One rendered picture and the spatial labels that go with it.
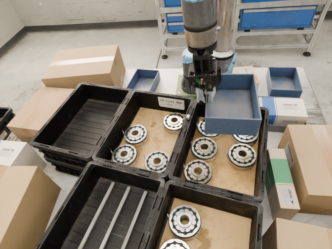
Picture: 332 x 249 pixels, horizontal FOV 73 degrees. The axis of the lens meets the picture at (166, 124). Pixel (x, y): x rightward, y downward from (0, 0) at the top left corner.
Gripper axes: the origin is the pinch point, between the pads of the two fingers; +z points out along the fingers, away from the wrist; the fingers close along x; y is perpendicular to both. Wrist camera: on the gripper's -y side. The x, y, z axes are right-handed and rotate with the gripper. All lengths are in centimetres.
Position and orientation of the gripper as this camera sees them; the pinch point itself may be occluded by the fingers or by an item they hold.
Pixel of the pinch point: (206, 97)
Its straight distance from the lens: 71.7
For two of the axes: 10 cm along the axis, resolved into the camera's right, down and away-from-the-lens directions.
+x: 9.7, 0.1, -2.5
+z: 1.8, 6.5, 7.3
